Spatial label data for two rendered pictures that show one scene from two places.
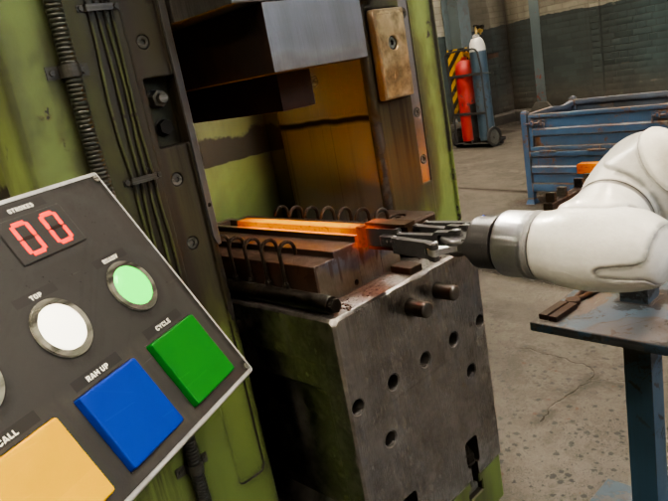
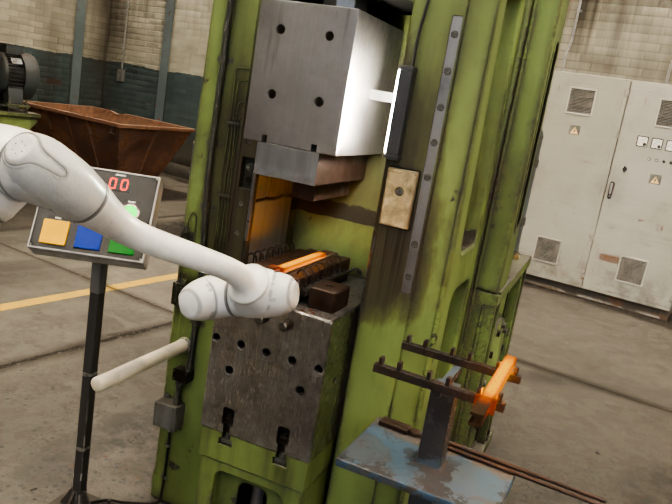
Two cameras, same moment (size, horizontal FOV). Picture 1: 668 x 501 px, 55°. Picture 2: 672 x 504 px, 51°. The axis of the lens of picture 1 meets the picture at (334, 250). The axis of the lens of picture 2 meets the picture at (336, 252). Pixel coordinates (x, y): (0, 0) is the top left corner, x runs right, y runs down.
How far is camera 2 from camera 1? 1.98 m
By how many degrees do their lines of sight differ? 61
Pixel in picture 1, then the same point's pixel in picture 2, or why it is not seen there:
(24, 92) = (197, 145)
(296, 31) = (272, 159)
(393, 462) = (225, 382)
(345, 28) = (303, 167)
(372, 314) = not seen: hidden behind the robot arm
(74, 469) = (60, 233)
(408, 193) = (382, 289)
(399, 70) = (397, 209)
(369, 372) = (228, 327)
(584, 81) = not seen: outside the picture
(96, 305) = not seen: hidden behind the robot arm
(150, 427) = (86, 243)
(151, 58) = (249, 149)
